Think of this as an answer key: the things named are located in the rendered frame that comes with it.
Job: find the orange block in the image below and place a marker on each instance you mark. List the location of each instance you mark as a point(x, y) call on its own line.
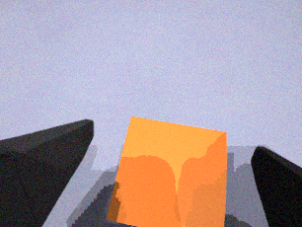
point(170, 175)

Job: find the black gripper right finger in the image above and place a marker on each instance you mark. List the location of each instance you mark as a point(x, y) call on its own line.
point(279, 183)

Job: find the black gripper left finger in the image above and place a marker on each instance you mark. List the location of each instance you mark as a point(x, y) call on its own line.
point(36, 168)

